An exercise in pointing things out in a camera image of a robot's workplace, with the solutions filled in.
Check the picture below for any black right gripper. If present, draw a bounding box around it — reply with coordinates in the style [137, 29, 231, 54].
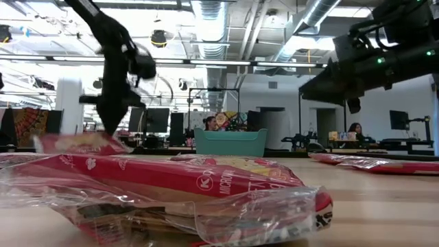
[297, 46, 416, 115]

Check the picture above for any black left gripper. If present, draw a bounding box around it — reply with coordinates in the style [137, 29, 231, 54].
[78, 46, 147, 137]

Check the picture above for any black monitor on arm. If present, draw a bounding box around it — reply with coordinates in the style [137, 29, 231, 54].
[389, 110, 410, 130]

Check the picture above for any black computer monitor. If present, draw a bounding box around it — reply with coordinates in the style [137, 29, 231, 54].
[146, 108, 171, 134]
[128, 108, 148, 133]

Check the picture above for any white round column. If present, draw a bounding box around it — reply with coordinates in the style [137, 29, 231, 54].
[56, 78, 85, 148]

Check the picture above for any grey door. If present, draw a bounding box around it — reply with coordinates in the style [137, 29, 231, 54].
[316, 108, 339, 148]

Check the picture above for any person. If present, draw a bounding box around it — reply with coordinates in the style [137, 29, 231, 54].
[202, 115, 219, 132]
[347, 122, 366, 142]

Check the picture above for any black upright panel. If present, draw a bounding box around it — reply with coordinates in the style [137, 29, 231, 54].
[46, 109, 64, 135]

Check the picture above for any black background robot equipment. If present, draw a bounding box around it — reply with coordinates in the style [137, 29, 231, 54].
[281, 132, 327, 152]

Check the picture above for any black computer tower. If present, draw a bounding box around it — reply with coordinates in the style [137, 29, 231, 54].
[170, 112, 185, 147]

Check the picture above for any long ceiling light bar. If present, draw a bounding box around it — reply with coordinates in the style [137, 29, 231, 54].
[0, 54, 325, 69]

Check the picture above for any orange patterned tapestry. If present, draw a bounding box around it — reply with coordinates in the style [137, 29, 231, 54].
[12, 107, 49, 148]

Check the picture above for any black ceiling dome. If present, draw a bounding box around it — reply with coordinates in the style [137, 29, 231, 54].
[150, 30, 168, 49]

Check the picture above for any black desk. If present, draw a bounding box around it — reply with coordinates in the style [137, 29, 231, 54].
[379, 139, 435, 155]

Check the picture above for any colourful patterned tapestry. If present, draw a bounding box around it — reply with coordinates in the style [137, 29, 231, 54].
[215, 111, 248, 132]

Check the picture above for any teal plastic basket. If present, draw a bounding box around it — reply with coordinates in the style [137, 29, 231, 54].
[193, 128, 268, 158]

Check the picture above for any black ceiling speaker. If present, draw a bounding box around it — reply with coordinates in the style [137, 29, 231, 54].
[0, 24, 13, 44]

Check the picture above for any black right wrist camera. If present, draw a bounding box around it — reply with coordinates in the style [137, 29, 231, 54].
[331, 33, 380, 64]

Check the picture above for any silver air duct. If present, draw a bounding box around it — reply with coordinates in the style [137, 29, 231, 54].
[272, 0, 344, 64]
[190, 0, 230, 110]

